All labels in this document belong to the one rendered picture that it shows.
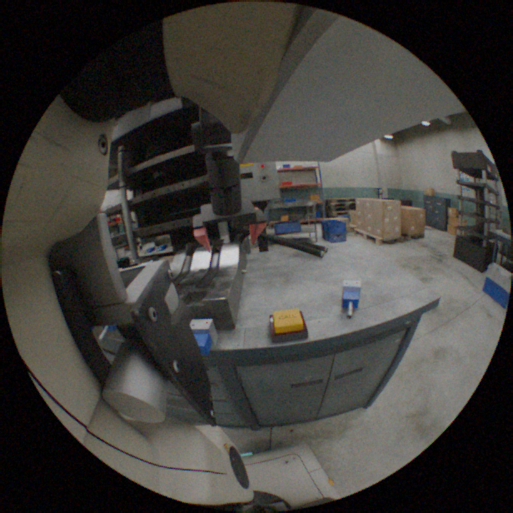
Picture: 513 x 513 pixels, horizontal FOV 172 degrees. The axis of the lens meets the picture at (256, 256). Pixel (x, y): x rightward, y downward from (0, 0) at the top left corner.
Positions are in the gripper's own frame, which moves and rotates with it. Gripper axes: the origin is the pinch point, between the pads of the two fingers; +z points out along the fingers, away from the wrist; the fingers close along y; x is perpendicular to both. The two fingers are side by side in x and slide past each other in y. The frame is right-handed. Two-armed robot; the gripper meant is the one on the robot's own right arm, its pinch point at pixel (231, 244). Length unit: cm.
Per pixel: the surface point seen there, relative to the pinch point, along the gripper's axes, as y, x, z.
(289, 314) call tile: -9.0, 14.8, 10.4
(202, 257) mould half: 8.8, -19.0, 19.1
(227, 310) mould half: 3.9, 9.6, 10.6
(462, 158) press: -392, -51, -75
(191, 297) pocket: 12.3, 2.6, 12.5
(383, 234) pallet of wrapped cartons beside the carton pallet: -320, -141, 158
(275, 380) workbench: -4.3, 25.4, 34.9
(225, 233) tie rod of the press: -4, -60, 40
